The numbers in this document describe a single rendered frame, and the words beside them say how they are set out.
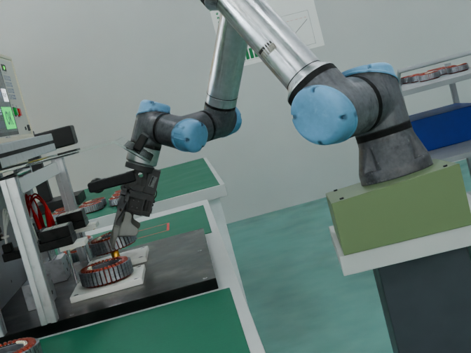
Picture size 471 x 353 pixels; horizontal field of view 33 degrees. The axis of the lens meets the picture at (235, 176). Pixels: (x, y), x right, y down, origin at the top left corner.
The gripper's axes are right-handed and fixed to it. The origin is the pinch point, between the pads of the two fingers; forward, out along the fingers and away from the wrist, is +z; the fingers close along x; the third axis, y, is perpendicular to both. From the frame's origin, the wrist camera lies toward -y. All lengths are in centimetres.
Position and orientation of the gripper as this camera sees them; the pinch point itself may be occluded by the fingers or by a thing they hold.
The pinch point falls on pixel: (112, 243)
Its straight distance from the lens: 195.7
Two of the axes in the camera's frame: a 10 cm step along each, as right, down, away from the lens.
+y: 9.7, 2.4, 0.9
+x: -0.7, -0.7, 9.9
